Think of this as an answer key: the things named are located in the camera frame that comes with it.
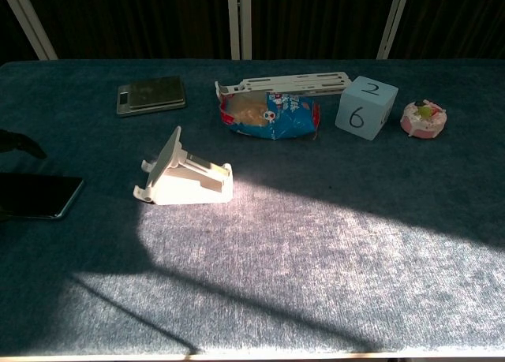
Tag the blue felt table cover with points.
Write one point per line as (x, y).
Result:
(300, 239)

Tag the white folding laptop stand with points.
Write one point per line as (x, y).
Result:
(292, 84)

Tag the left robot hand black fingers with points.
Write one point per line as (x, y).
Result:
(23, 143)

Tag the white frame post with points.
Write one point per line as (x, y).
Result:
(239, 21)
(394, 21)
(33, 23)

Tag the light blue numbered cube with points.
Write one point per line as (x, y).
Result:
(365, 109)

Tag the white folding phone stand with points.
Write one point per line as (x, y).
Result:
(185, 182)

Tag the blue snack bag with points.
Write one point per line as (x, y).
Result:
(276, 115)

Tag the silver kitchen scale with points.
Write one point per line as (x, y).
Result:
(152, 95)

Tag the pink toy cake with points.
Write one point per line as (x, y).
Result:
(423, 118)

